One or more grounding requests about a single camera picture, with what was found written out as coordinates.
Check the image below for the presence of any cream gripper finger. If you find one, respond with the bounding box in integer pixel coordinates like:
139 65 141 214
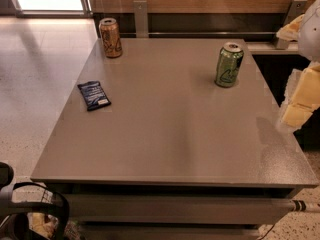
276 14 304 41
280 68 320 129

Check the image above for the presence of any green soda can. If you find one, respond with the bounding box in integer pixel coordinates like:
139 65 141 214
215 42 244 88

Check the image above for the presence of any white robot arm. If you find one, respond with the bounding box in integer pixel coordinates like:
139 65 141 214
276 0 320 132

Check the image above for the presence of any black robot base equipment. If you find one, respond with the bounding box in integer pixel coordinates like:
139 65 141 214
0 162 69 240

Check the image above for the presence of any orange-brown soda can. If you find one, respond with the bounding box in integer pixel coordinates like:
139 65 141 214
99 18 123 58

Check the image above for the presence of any blue rxbar wrapper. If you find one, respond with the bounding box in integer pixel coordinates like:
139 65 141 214
77 81 111 111

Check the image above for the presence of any grey drawer cabinet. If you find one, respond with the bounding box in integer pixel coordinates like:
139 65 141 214
32 39 318 240

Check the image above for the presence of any right metal wall bracket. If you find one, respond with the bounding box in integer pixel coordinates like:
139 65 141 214
272 0 308 50

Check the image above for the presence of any metal wall bracket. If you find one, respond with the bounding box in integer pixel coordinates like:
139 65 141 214
272 0 308 50
133 0 149 38

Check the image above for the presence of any grey drawer handle bar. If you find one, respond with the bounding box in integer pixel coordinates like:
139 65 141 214
292 200 320 213

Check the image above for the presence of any left metal wall bracket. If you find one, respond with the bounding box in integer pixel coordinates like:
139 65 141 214
133 0 149 38

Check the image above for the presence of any glass door frame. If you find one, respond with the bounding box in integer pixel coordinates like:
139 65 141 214
10 0 91 18

